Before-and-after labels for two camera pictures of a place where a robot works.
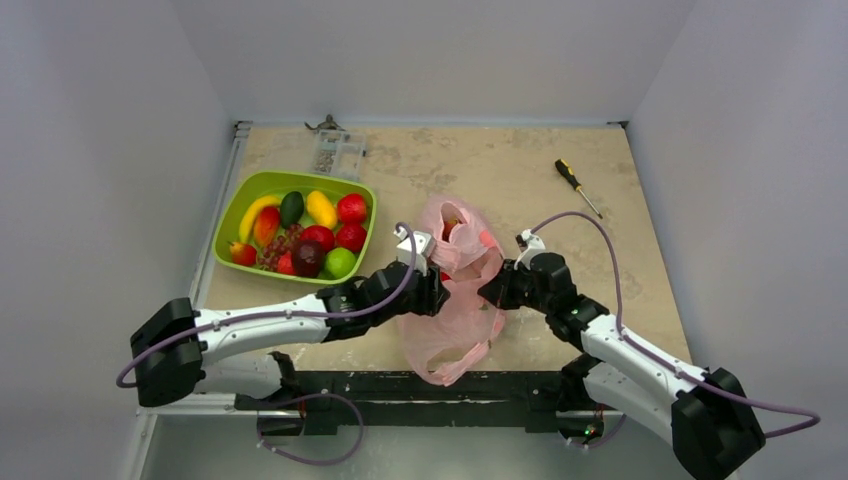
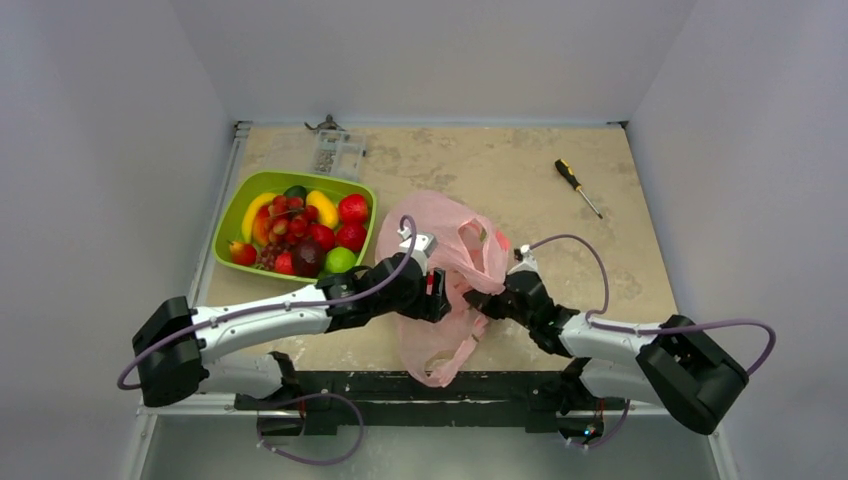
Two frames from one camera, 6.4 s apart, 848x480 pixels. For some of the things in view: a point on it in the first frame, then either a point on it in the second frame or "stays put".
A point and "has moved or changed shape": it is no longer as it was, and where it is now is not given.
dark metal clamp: x=328 y=124 stays put
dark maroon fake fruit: x=308 y=258 stays put
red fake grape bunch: x=271 y=253 has moved or changed shape
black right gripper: x=500 y=287 -> x=501 y=304
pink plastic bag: x=441 y=348 has moved or changed shape
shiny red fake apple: x=351 y=208 stays put
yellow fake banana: x=248 y=222 stays put
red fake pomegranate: x=351 y=236 stays put
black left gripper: x=432 y=293 stays put
